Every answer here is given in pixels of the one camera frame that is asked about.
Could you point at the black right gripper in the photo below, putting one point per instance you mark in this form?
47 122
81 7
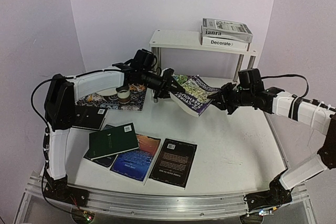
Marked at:
228 98

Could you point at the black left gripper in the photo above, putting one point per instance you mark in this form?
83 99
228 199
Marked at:
164 92

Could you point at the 117-Storey Treehouse book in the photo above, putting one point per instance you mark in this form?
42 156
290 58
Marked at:
181 78

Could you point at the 52-Storey Treehouse book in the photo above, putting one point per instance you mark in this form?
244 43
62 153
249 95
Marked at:
194 100

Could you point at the brown Decorate book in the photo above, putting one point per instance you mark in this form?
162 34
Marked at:
224 43

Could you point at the grey photo cover book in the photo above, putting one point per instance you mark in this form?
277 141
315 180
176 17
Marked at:
217 28

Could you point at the black paperback book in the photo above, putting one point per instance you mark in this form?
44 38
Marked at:
173 163

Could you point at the dark green hardcover book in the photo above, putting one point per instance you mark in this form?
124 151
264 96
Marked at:
112 141

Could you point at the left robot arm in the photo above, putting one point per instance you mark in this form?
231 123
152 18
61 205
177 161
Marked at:
60 114

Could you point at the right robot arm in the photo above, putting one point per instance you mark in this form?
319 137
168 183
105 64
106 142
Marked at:
313 113

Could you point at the patterned placemat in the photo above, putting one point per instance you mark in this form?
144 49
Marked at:
137 97

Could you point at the white two-tier shelf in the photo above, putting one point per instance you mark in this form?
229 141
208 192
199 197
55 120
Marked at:
182 50

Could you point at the glass cup with brown band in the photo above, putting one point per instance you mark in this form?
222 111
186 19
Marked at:
123 94

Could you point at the white pink plate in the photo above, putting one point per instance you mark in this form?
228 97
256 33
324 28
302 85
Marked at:
107 92

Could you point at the blue orange paperback book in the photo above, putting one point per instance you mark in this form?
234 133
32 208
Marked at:
135 165

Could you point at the black notebook with barcode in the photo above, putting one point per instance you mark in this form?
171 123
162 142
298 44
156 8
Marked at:
89 117

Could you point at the dark blue paperback book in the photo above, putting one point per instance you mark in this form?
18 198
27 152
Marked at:
105 162

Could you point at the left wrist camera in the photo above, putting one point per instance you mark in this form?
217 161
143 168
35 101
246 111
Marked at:
167 72

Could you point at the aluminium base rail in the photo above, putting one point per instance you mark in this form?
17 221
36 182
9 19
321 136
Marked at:
160 207

